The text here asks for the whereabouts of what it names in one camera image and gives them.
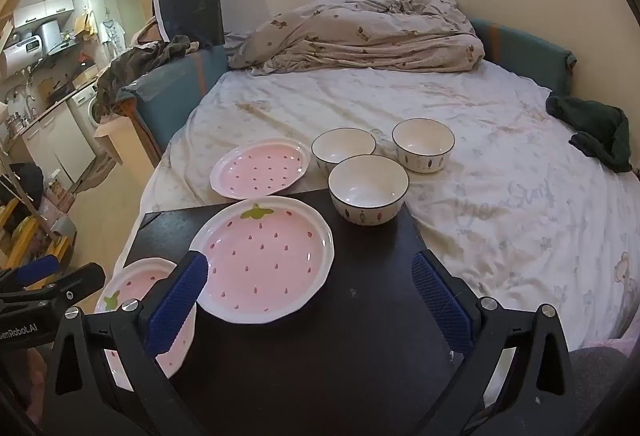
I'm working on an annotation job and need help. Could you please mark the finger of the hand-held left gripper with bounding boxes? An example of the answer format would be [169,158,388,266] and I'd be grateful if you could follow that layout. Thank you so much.
[0,255,61,289]
[0,262,107,313]

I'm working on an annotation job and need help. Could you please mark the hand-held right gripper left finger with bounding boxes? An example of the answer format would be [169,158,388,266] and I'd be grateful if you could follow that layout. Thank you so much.
[42,251,211,436]

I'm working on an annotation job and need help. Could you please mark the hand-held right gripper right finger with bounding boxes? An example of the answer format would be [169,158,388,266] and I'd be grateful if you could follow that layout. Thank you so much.
[411,250,588,436]

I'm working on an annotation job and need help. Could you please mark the pink strawberry plate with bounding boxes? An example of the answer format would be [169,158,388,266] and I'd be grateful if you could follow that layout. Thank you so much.
[95,257,198,392]
[189,196,335,324]
[210,138,313,199]

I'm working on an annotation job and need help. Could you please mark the white fish-print bowl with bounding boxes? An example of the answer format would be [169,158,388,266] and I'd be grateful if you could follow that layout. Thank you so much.
[391,118,456,174]
[328,154,410,227]
[311,128,377,174]

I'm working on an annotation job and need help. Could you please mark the grey bucket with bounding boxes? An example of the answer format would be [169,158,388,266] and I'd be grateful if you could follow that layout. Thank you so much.
[50,216,78,242]

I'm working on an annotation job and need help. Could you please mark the pink printed box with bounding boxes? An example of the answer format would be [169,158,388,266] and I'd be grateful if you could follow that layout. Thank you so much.
[42,176,76,217]

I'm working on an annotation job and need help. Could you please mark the black bag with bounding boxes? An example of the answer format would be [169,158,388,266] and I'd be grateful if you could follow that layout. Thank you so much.
[10,163,45,207]

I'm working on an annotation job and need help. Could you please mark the black leather mat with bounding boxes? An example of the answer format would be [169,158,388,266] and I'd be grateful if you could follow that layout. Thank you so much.
[122,188,481,436]

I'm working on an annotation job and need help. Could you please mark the patterned floor rug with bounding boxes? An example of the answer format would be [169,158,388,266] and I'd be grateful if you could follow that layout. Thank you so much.
[75,151,118,194]

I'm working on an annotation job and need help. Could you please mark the white kitchen base cabinet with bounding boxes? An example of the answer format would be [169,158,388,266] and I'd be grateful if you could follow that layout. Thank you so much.
[20,106,96,184]

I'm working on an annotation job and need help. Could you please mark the person's grey trousers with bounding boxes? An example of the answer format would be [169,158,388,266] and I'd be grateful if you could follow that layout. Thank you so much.
[567,346,633,417]

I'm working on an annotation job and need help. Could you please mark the white washing machine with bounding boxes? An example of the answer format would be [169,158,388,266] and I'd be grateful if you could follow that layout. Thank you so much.
[72,83,103,137]

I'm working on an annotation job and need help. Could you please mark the camouflage clothing pile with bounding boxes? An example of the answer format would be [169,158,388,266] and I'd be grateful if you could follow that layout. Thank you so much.
[95,35,201,127]

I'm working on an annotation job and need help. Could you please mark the white water heater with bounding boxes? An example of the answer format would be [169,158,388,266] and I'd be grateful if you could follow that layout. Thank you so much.
[37,20,63,57]

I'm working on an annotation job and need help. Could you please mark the dark green cloth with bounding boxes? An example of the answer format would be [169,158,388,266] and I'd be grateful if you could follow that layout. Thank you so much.
[545,93,633,174]

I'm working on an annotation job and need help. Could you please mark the white hanging shirt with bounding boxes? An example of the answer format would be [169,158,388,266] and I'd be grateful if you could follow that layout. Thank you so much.
[97,18,126,54]

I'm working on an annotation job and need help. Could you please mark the beige bear-print quilt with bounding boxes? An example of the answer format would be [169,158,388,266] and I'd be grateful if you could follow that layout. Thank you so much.
[225,0,486,77]

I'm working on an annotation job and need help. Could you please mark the teal padded bed rail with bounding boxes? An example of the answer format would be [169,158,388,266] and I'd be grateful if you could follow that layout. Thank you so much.
[470,18,578,94]
[122,43,228,162]

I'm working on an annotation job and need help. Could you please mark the white wall cabinets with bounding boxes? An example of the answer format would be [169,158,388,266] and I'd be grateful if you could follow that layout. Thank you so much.
[12,0,76,29]

